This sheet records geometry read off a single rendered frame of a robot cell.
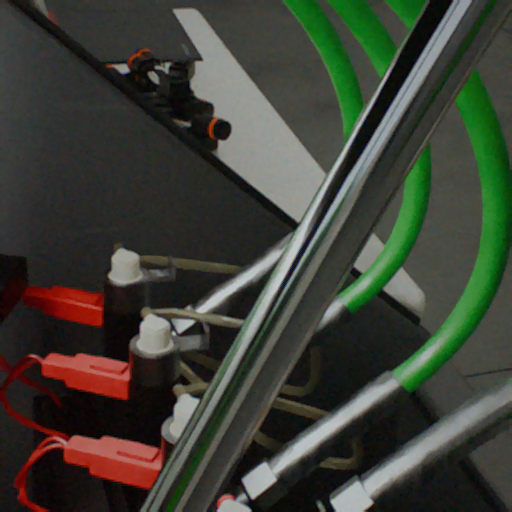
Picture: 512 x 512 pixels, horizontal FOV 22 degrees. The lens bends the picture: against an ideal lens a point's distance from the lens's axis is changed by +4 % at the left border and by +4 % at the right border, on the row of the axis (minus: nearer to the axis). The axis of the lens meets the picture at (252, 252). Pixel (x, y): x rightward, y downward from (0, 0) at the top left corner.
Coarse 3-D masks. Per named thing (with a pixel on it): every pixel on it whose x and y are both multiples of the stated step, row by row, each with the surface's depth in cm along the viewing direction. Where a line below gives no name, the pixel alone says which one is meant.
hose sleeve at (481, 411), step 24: (504, 384) 59; (480, 408) 59; (504, 408) 59; (432, 432) 59; (456, 432) 59; (480, 432) 59; (408, 456) 59; (432, 456) 59; (456, 456) 59; (384, 480) 59; (408, 480) 59; (384, 504) 59
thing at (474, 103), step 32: (384, 0) 58; (416, 0) 58; (480, 96) 61; (480, 128) 62; (480, 160) 63; (480, 256) 66; (480, 288) 66; (448, 320) 68; (480, 320) 67; (416, 352) 68; (448, 352) 67; (384, 384) 68; (416, 384) 68; (352, 416) 68; (384, 416) 68; (288, 448) 68; (320, 448) 68; (256, 480) 68; (288, 480) 68
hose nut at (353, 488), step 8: (352, 480) 60; (360, 480) 60; (344, 488) 60; (352, 488) 60; (360, 488) 59; (336, 496) 60; (344, 496) 60; (352, 496) 59; (360, 496) 59; (368, 496) 59; (336, 504) 60; (344, 504) 59; (352, 504) 59; (360, 504) 59; (368, 504) 59
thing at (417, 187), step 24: (336, 0) 66; (360, 0) 66; (360, 24) 66; (384, 48) 67; (384, 72) 68; (408, 192) 72; (408, 216) 73; (408, 240) 73; (384, 264) 74; (360, 288) 74; (336, 312) 74; (312, 336) 74
